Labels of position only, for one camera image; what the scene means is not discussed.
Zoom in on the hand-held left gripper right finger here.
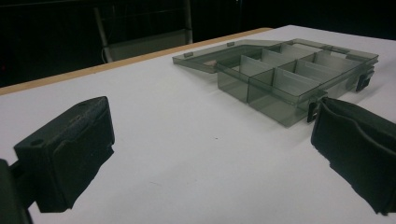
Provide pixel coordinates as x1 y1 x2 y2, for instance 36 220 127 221
310 96 396 217

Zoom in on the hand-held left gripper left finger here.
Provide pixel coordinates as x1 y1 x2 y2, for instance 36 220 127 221
13 95 116 214

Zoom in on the clear grey plastic compartment box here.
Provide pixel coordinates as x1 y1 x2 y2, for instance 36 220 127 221
172 37 380 128

